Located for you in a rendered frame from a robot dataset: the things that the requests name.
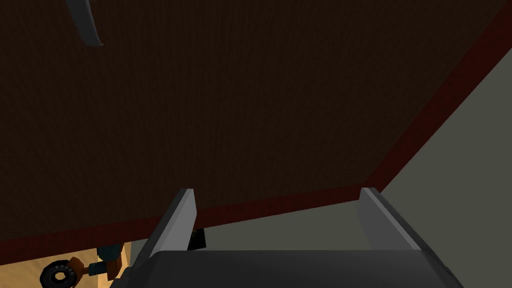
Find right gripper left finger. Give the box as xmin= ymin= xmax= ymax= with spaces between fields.
xmin=137 ymin=188 xmax=198 ymax=265

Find grey curved door handle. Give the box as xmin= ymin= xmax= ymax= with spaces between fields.
xmin=65 ymin=0 xmax=105 ymax=48

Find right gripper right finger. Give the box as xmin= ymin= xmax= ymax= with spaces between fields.
xmin=356 ymin=186 xmax=423 ymax=253

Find black round wheel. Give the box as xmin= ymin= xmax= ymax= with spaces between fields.
xmin=39 ymin=259 xmax=78 ymax=288

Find dark brown door leaf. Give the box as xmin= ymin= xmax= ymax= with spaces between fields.
xmin=0 ymin=0 xmax=512 ymax=267

